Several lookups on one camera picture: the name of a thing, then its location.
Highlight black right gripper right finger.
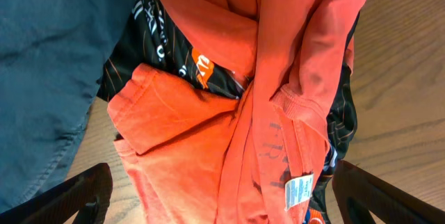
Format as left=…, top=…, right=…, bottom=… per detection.
left=332, top=161, right=444, bottom=224

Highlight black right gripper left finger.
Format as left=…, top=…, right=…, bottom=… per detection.
left=1, top=163, right=113, bottom=224

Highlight orange red t-shirt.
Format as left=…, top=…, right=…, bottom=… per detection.
left=107, top=0, right=366, bottom=223

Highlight navy blue shorts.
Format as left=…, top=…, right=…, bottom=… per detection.
left=1, top=0, right=135, bottom=211

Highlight white garment care label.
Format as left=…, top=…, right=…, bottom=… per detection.
left=284, top=174, right=314, bottom=211

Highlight black patterned garment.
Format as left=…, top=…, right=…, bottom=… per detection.
left=97, top=0, right=357, bottom=223

